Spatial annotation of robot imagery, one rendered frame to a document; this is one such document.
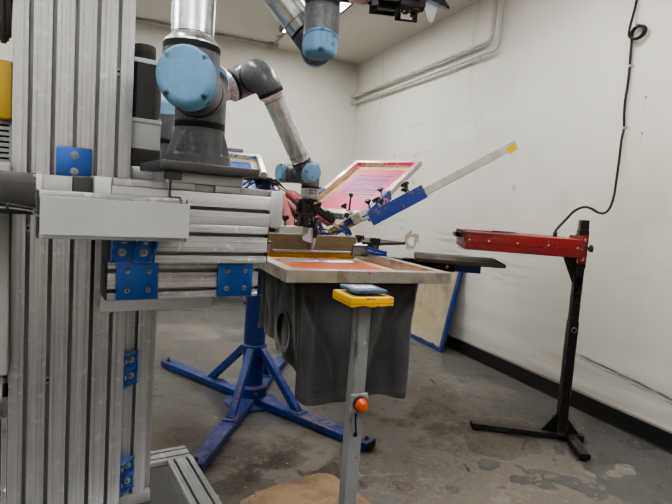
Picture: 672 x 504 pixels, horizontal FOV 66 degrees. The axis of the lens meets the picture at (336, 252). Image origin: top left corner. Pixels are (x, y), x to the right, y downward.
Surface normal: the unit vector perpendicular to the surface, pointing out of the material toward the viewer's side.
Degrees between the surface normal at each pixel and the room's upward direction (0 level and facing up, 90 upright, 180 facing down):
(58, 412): 90
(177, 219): 90
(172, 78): 97
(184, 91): 97
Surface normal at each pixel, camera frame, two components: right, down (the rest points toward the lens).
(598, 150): -0.92, -0.03
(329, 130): 0.38, 0.11
